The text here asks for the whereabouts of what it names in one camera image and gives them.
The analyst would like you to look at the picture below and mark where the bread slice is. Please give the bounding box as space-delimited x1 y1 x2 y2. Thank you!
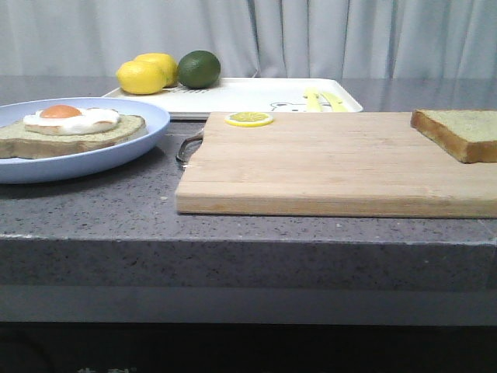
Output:
1 115 148 159
410 109 496 163

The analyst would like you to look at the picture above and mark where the lemon slice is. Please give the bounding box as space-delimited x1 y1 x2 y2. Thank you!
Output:
224 111 274 127

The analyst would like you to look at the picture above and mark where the yellow lemon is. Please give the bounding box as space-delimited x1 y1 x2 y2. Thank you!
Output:
134 53 178 88
116 61 167 95

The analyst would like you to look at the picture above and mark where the fried egg toy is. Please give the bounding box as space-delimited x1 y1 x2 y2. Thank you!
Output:
23 104 120 135

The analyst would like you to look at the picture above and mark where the light blue round plate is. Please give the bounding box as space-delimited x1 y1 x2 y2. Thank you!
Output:
1 97 170 184

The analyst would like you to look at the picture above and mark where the grey curtain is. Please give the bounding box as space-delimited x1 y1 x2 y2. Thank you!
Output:
1 1 496 78

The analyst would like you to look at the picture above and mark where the metal cutting board handle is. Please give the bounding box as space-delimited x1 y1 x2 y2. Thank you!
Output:
176 130 203 166

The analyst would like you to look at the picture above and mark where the rear yellow lemon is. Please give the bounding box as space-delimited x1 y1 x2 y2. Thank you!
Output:
134 53 178 88

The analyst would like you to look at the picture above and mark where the white bear tray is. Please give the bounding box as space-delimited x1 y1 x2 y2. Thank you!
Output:
106 78 363 120

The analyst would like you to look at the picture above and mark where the green lime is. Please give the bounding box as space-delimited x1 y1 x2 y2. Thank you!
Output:
178 50 221 89

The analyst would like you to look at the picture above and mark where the wooden cutting board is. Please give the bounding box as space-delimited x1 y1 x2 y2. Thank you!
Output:
176 112 496 218

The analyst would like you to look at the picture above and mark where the front yellow lemon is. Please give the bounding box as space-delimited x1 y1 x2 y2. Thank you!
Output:
116 61 167 95

